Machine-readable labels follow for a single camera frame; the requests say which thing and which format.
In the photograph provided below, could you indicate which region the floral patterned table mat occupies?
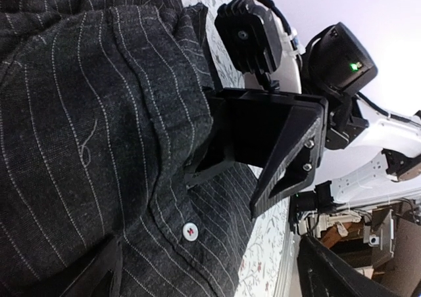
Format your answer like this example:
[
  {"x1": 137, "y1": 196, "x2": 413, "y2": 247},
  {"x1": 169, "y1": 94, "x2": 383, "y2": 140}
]
[{"x1": 182, "y1": 0, "x2": 295, "y2": 296}]

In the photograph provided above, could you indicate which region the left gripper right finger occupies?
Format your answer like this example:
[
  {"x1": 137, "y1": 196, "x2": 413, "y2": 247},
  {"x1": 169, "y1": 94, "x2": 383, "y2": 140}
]
[{"x1": 297, "y1": 236, "x2": 395, "y2": 297}]

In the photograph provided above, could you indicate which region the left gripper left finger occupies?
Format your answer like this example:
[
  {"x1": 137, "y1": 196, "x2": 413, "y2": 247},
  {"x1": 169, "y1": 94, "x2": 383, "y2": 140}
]
[{"x1": 49, "y1": 237, "x2": 122, "y2": 296}]

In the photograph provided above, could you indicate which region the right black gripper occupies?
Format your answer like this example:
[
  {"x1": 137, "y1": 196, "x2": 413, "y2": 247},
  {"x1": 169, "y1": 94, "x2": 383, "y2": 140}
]
[{"x1": 184, "y1": 89, "x2": 327, "y2": 218}]

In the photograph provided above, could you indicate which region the black pinstriped shirt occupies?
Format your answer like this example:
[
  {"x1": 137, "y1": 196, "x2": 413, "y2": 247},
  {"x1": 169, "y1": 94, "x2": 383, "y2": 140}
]
[{"x1": 1, "y1": 0, "x2": 256, "y2": 296}]

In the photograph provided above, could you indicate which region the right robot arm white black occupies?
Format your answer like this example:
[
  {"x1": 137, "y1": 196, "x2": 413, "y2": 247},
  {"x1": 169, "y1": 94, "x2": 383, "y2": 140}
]
[{"x1": 186, "y1": 21, "x2": 420, "y2": 217}]

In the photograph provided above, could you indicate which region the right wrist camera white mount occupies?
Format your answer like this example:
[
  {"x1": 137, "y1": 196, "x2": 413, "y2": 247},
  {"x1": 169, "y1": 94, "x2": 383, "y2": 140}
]
[{"x1": 214, "y1": 0, "x2": 305, "y2": 94}]

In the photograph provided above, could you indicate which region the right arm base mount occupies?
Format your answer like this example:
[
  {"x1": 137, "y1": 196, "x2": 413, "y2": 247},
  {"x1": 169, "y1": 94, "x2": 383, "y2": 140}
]
[{"x1": 289, "y1": 182, "x2": 420, "y2": 296}]

